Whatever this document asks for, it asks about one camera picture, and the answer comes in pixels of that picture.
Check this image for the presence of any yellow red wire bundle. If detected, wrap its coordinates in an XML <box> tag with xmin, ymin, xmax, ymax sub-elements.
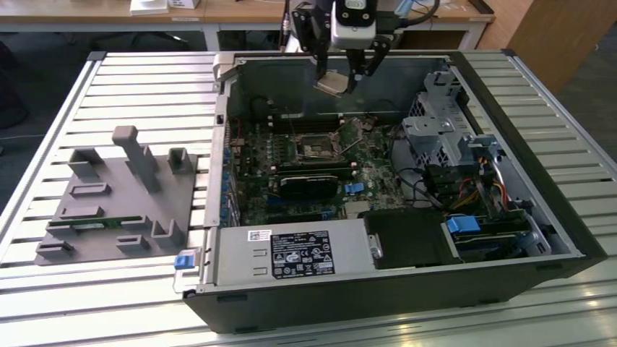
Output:
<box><xmin>455</xmin><ymin>153</ymin><xmax>512</xmax><ymax>214</ymax></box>

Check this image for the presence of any silver chipset heatsink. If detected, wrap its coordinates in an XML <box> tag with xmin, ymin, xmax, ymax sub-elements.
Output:
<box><xmin>344</xmin><ymin>201</ymin><xmax>372</xmax><ymax>218</ymax></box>

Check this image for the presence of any metal socket cover frame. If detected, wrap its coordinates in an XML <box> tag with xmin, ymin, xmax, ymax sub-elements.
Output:
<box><xmin>340</xmin><ymin>121</ymin><xmax>368</xmax><ymax>150</ymax></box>

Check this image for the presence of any black graphics card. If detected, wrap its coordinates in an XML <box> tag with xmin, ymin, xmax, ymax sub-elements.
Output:
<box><xmin>277</xmin><ymin>174</ymin><xmax>340</xmax><ymax>200</ymax></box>

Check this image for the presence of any black open PC case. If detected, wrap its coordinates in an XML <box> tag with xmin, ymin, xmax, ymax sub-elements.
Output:
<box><xmin>181</xmin><ymin>49</ymin><xmax>609</xmax><ymax>335</ymax></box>

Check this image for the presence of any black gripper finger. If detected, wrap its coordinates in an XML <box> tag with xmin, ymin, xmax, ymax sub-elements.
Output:
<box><xmin>291</xmin><ymin>9</ymin><xmax>329</xmax><ymax>86</ymax></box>
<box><xmin>347</xmin><ymin>37</ymin><xmax>392</xmax><ymax>94</ymax></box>

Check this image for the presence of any silver power supply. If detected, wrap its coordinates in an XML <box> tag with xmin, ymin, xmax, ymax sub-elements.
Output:
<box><xmin>211</xmin><ymin>218</ymin><xmax>381</xmax><ymax>286</ymax></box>

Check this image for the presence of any dark office chair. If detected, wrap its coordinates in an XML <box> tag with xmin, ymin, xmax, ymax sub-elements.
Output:
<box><xmin>0</xmin><ymin>67</ymin><xmax>30</xmax><ymax>130</ymax></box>

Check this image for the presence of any wooden desk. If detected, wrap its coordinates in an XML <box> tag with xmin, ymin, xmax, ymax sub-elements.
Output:
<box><xmin>0</xmin><ymin>0</ymin><xmax>497</xmax><ymax>52</ymax></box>

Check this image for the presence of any green motherboard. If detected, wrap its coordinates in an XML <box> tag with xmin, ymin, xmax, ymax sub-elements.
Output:
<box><xmin>224</xmin><ymin>115</ymin><xmax>411</xmax><ymax>227</ymax></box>

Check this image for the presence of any blue disk carrier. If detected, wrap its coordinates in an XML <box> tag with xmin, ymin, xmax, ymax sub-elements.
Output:
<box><xmin>445</xmin><ymin>215</ymin><xmax>483</xmax><ymax>236</ymax></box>

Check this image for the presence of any black camera cable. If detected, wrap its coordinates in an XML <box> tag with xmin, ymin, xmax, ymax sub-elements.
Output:
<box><xmin>385</xmin><ymin>0</ymin><xmax>443</xmax><ymax>30</ymax></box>

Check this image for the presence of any CPU socket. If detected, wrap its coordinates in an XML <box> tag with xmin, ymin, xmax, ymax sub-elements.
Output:
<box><xmin>288</xmin><ymin>132</ymin><xmax>349</xmax><ymax>162</ymax></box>

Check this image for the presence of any grey parts rack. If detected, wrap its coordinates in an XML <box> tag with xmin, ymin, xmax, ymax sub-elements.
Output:
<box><xmin>34</xmin><ymin>125</ymin><xmax>201</xmax><ymax>267</ymax></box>

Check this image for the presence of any black cable bundle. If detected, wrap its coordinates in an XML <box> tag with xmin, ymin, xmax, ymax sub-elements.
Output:
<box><xmin>391</xmin><ymin>124</ymin><xmax>464</xmax><ymax>214</ymax></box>

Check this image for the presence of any silver topped CPU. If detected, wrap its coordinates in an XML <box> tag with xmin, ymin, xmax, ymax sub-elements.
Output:
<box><xmin>312</xmin><ymin>70</ymin><xmax>352</xmax><ymax>96</ymax></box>

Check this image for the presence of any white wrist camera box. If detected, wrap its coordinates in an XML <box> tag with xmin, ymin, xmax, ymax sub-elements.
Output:
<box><xmin>329</xmin><ymin>0</ymin><xmax>381</xmax><ymax>50</ymax></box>

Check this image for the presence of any plain white box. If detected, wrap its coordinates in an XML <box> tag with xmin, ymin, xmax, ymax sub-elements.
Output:
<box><xmin>128</xmin><ymin>0</ymin><xmax>171</xmax><ymax>17</ymax></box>

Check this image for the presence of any silver perforated drive cage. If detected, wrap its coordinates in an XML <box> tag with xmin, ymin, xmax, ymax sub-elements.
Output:
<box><xmin>403</xmin><ymin>70</ymin><xmax>508</xmax><ymax>171</ymax></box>

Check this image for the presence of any wooden cabinet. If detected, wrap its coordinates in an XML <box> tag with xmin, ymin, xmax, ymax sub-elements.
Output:
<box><xmin>475</xmin><ymin>0</ymin><xmax>617</xmax><ymax>95</ymax></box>

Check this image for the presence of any green RAM stick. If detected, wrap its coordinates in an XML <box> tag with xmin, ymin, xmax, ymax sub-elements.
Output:
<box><xmin>51</xmin><ymin>215</ymin><xmax>145</xmax><ymax>231</ymax></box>

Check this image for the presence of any black plastic shroud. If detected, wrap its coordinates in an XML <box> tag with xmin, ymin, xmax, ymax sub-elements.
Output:
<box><xmin>364</xmin><ymin>209</ymin><xmax>459</xmax><ymax>270</ymax></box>

